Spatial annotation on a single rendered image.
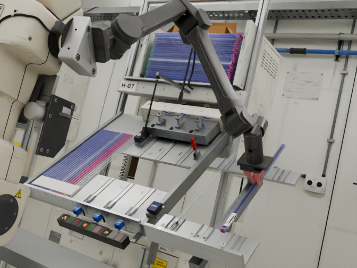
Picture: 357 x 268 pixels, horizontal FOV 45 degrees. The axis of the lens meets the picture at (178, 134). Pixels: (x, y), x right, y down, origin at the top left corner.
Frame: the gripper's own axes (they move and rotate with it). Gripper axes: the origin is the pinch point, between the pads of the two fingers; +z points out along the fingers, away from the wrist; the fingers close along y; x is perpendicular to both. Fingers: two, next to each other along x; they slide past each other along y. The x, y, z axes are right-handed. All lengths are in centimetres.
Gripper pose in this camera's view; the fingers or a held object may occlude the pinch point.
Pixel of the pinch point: (256, 182)
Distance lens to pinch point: 146.0
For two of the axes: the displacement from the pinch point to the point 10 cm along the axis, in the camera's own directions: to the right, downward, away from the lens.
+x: -5.2, 4.9, -7.0
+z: 1.6, 8.6, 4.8
